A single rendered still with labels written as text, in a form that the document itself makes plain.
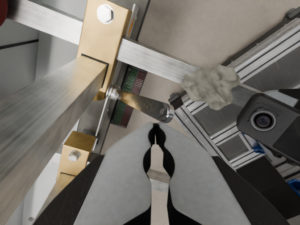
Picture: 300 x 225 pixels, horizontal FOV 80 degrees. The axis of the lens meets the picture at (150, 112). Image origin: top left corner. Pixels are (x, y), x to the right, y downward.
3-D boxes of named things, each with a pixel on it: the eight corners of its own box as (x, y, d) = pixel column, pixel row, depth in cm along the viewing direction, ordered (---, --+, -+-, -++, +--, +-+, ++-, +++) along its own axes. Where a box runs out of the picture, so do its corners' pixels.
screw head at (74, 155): (81, 152, 34) (79, 156, 33) (79, 159, 35) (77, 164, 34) (70, 148, 34) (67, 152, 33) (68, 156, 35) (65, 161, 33)
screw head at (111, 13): (116, 8, 22) (114, 7, 21) (112, 26, 22) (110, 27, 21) (99, 1, 21) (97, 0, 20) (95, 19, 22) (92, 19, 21)
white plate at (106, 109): (140, 8, 36) (137, 5, 27) (107, 114, 48) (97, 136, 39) (137, 6, 36) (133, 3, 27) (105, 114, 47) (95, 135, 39)
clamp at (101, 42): (133, 10, 26) (129, 9, 22) (109, 92, 32) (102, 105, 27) (94, -6, 25) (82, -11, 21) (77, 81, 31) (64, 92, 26)
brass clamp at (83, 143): (99, 137, 39) (92, 153, 34) (86, 179, 44) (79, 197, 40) (70, 128, 38) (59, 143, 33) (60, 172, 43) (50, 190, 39)
